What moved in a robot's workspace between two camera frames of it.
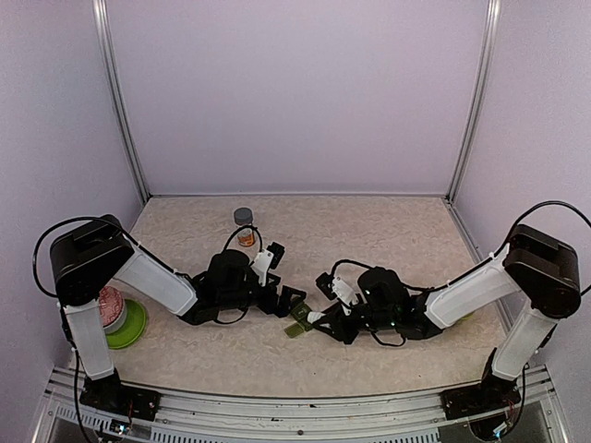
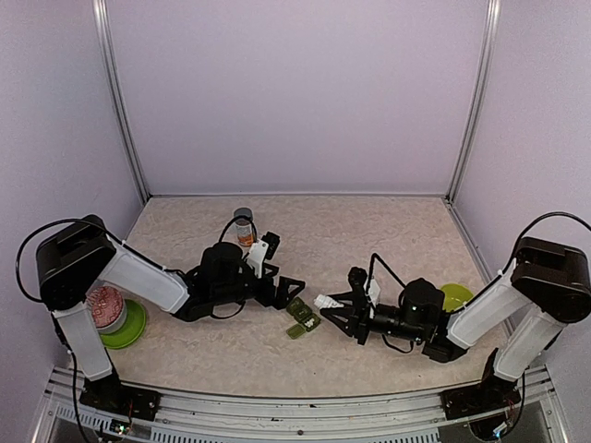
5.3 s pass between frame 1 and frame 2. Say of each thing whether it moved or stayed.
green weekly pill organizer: stayed
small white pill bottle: moved
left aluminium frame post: stayed
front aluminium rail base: stayed
